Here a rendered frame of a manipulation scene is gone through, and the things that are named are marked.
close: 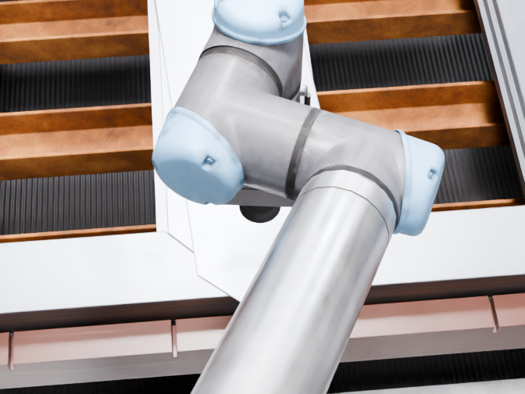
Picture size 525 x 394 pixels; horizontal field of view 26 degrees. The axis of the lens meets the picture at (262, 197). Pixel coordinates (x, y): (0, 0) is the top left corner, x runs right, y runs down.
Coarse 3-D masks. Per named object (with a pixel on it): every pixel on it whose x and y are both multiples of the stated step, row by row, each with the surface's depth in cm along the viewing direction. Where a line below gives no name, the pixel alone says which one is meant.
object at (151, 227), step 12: (444, 204) 148; (456, 204) 148; (468, 204) 148; (480, 204) 148; (492, 204) 148; (504, 204) 149; (516, 204) 149; (96, 228) 146; (108, 228) 146; (120, 228) 146; (132, 228) 146; (144, 228) 146; (156, 228) 146; (0, 240) 146; (12, 240) 146; (24, 240) 146; (36, 240) 146
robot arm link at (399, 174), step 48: (336, 144) 86; (384, 144) 86; (432, 144) 87; (288, 192) 88; (336, 192) 81; (384, 192) 83; (432, 192) 85; (288, 240) 77; (336, 240) 77; (384, 240) 81; (288, 288) 72; (336, 288) 74; (240, 336) 70; (288, 336) 69; (336, 336) 72; (240, 384) 66; (288, 384) 67
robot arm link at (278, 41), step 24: (216, 0) 92; (240, 0) 91; (264, 0) 91; (288, 0) 91; (216, 24) 92; (240, 24) 90; (264, 24) 90; (288, 24) 91; (240, 48) 102; (264, 48) 91; (288, 48) 93; (288, 72) 94; (288, 96) 99
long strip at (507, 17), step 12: (504, 0) 150; (516, 0) 150; (504, 12) 148; (516, 12) 148; (504, 24) 147; (516, 24) 147; (516, 36) 146; (516, 48) 145; (516, 60) 144; (516, 72) 143
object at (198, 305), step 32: (480, 0) 154; (160, 64) 144; (512, 64) 144; (160, 96) 143; (512, 96) 143; (160, 128) 140; (512, 128) 142; (160, 192) 135; (160, 224) 134; (384, 288) 127; (416, 288) 127; (448, 288) 128; (480, 288) 128; (512, 288) 129; (0, 320) 125; (32, 320) 126; (64, 320) 126; (96, 320) 127; (128, 320) 128; (160, 320) 128
